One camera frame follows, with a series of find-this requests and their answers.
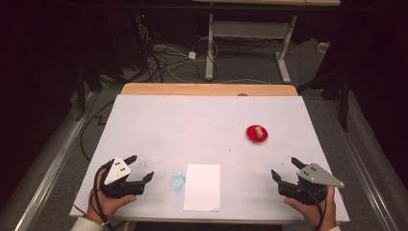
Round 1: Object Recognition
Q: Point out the black stand post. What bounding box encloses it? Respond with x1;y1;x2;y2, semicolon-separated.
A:
339;72;351;133
75;67;87;122

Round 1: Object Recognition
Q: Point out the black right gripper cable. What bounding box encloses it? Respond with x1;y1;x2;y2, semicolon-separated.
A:
301;186;329;231

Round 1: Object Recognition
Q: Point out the red round ink pad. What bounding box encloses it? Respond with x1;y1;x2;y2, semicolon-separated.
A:
245;124;270;144

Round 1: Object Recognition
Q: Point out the white metal frame desk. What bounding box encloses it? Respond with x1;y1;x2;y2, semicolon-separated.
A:
191;0;342;85

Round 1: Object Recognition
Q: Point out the gold bracelet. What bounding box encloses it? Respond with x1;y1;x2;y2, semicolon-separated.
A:
84;214;111;226

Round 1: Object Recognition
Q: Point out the person's right hand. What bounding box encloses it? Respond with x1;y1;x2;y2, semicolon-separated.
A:
283;186;338;231

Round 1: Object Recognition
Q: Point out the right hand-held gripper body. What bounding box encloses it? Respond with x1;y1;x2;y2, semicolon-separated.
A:
277;162;345;206

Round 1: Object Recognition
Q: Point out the thin black floor cable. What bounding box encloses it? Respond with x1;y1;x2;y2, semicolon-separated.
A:
79;100;115;163

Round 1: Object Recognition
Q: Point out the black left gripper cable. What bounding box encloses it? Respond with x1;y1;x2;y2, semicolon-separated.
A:
91;160;117;231

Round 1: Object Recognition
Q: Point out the tangle of floor cables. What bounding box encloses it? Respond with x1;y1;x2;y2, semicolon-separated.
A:
134;13;220;84

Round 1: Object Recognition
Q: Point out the metal floor rail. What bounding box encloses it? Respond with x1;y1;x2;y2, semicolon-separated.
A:
322;95;400;231
13;91;99;231

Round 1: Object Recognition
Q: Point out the white paper sheet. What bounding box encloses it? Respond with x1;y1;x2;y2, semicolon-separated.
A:
183;163;222;213

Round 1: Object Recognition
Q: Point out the wooden table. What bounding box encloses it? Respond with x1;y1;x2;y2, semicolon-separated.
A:
120;82;299;97

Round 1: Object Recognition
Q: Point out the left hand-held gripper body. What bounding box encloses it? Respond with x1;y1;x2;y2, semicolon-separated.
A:
99;156;145;199

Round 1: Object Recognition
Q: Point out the person's left hand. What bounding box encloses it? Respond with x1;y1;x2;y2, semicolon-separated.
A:
84;168;138;223

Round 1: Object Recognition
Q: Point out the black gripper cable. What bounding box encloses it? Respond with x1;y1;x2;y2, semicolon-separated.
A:
91;160;117;231
301;186;329;231

